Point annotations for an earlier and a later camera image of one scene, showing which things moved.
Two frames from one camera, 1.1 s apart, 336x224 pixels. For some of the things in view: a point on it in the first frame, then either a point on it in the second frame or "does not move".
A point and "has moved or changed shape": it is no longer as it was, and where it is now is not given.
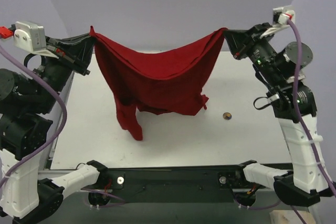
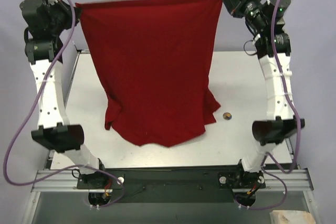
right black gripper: (245, 44) -> (234, 3)
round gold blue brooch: (227, 116) does not move
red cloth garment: (170, 82) has moved or changed shape
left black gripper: (70, 59) -> (67, 12)
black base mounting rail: (198, 184) does not move
